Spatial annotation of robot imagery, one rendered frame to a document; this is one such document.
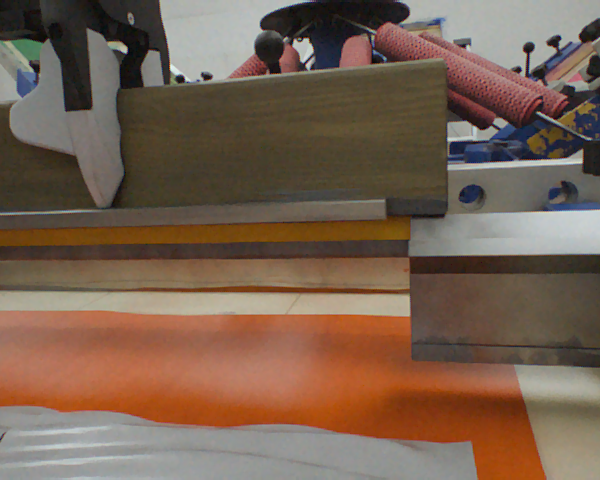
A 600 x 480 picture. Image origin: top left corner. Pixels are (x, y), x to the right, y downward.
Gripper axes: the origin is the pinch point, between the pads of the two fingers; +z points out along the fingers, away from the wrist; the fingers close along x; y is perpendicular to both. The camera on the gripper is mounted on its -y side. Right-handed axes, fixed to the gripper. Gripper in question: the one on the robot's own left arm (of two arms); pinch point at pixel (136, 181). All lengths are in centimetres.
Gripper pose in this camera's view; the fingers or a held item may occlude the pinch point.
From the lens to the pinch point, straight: 31.8
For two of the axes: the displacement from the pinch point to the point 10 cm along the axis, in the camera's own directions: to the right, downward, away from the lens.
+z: 0.6, 9.8, 1.9
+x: -2.3, 2.0, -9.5
